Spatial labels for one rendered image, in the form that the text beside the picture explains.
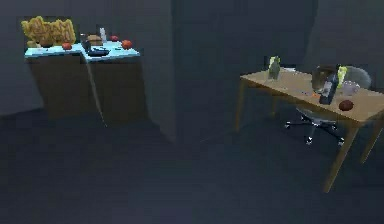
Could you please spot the pale grey mug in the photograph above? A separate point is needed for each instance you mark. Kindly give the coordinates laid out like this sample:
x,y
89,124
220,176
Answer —
x,y
350,88

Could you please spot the green spray bottle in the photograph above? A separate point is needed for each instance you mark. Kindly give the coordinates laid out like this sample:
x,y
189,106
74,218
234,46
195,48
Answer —
x,y
274,69

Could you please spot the black pan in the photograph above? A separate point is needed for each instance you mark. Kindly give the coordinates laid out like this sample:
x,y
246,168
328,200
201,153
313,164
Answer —
x,y
98,52

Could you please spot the pale grey bottle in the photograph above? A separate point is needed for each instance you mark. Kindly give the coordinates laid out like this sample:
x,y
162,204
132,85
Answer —
x,y
103,34

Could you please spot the brown bread loaf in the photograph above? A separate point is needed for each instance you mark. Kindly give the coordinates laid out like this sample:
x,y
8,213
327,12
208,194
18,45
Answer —
x,y
94,40

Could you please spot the grey office chair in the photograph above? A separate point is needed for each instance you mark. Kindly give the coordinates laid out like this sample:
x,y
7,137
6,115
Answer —
x,y
316,116

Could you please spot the brown cabinet with blue worktop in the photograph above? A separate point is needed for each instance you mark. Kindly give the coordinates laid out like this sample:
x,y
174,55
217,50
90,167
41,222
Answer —
x,y
66,83

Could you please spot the dark red ball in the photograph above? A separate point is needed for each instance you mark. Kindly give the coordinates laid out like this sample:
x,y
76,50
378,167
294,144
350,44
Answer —
x,y
346,105

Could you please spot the yellow green bottle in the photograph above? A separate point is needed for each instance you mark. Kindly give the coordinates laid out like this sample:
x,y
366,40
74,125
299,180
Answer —
x,y
342,76

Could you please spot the wooden table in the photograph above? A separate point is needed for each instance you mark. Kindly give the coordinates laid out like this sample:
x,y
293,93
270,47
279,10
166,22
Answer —
x,y
363,103

